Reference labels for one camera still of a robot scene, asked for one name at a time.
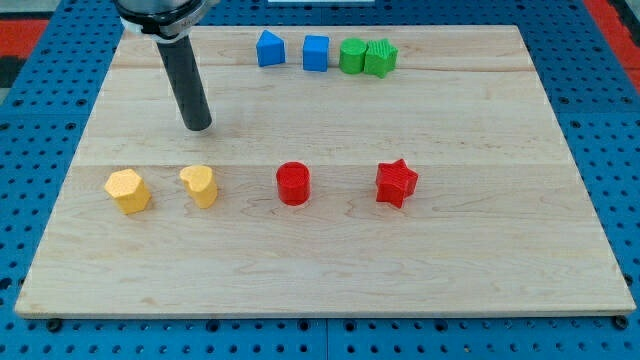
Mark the blue triangle block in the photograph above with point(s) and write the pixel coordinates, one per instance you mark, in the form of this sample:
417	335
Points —
270	49

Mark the blue cube block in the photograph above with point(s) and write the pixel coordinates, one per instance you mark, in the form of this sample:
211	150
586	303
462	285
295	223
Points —
315	53

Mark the yellow heart block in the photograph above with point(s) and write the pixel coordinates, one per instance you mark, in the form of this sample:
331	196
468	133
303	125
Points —
200	183

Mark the green cylinder block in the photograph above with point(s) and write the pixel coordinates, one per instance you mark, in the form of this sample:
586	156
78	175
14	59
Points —
352	55

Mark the red star block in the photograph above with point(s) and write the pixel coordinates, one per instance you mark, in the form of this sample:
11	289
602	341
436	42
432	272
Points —
395	182

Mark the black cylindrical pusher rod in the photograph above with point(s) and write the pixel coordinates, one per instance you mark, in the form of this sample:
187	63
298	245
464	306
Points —
182	70

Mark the yellow hexagon block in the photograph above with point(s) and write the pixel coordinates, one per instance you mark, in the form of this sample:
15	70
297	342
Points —
128	190

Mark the wooden board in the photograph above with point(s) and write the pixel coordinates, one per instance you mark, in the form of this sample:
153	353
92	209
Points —
500	223

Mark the blue perforated base mat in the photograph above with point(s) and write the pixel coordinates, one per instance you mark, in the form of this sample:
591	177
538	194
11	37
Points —
56	85

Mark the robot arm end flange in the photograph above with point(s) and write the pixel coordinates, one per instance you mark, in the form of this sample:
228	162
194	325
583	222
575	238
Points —
166	20

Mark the red cylinder block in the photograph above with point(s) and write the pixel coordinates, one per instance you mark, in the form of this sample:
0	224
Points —
293	183

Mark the green star block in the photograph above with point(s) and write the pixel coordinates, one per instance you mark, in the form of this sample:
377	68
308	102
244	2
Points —
380	58

